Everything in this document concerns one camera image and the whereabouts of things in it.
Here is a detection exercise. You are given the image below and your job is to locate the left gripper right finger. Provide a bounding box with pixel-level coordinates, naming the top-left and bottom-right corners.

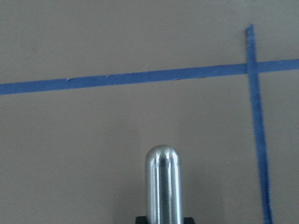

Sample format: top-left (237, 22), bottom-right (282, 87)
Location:
top-left (183, 217), bottom-right (195, 224)

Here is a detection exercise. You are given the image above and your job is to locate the steel muddler black tip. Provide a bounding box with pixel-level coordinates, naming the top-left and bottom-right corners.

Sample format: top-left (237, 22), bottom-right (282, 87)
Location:
top-left (145, 145), bottom-right (184, 224)

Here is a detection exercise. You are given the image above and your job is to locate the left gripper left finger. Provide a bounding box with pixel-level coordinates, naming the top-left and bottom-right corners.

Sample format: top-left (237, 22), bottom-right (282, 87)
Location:
top-left (135, 216), bottom-right (148, 224)

